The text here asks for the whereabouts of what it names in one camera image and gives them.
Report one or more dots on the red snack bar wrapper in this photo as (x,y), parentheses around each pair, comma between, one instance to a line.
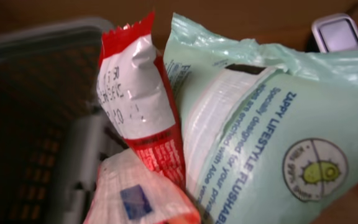
(134,90)

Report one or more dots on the red tissue pack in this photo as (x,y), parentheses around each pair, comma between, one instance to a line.
(127,192)

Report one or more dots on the white barcode scanner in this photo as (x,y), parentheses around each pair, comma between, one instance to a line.
(334,33)

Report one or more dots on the grey mesh shopping basket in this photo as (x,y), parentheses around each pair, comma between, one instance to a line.
(53,132)

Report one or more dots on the mint green wipes pack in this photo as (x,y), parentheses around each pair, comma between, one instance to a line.
(270,134)

